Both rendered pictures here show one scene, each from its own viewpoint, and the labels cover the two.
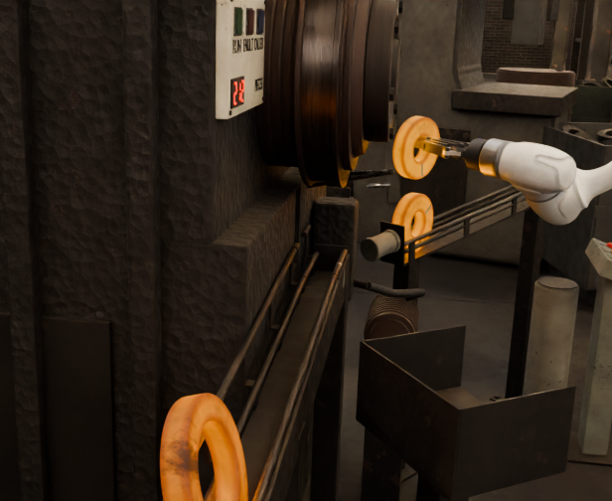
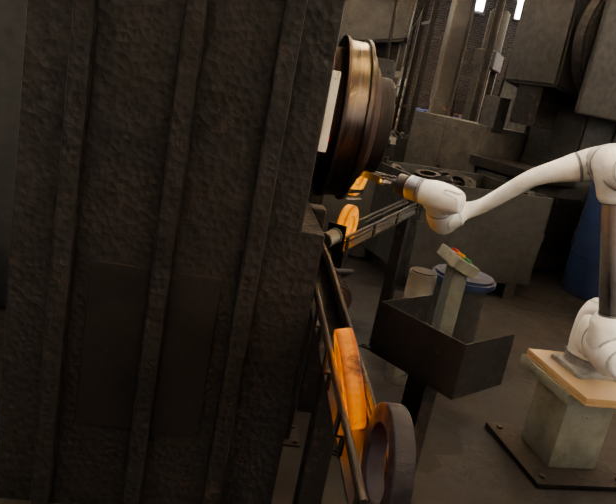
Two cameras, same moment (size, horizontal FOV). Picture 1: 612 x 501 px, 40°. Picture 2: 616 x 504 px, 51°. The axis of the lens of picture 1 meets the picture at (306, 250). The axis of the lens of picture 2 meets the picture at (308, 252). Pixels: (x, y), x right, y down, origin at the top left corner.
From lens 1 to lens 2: 0.56 m
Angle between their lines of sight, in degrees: 16
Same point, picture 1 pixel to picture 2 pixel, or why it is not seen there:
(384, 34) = (390, 104)
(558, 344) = not seen: hidden behind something
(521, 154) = (434, 188)
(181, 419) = (350, 342)
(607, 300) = (452, 284)
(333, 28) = (367, 97)
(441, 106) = not seen: hidden behind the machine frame
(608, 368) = (447, 327)
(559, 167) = (458, 199)
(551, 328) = not seen: hidden behind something
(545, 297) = (417, 280)
